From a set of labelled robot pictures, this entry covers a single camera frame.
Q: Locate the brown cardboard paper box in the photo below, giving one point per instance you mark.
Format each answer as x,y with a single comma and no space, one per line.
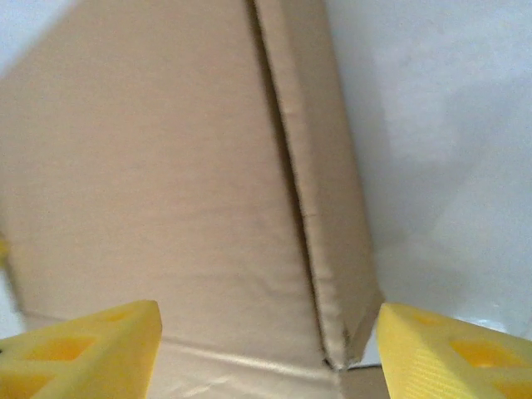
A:
145,166

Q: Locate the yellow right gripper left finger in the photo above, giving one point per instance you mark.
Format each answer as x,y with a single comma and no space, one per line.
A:
104,365

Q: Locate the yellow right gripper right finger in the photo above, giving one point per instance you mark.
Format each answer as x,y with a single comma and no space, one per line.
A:
424,365

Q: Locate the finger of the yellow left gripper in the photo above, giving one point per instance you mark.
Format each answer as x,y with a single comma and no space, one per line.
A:
3,249

